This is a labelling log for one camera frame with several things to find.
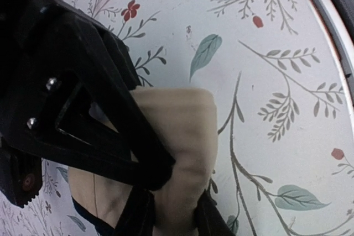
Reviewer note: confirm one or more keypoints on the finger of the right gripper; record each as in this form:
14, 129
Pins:
106, 131

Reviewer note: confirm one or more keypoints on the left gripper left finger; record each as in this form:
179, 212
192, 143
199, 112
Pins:
138, 216

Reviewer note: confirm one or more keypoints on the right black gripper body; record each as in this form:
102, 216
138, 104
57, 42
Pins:
44, 108

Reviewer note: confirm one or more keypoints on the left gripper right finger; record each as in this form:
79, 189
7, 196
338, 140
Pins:
208, 220

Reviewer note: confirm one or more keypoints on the cream underwear navy trim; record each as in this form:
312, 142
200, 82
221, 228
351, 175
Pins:
185, 121

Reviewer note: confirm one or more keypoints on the floral patterned table mat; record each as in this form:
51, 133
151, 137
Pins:
284, 164

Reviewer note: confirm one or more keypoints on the aluminium front rail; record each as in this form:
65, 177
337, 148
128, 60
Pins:
338, 17

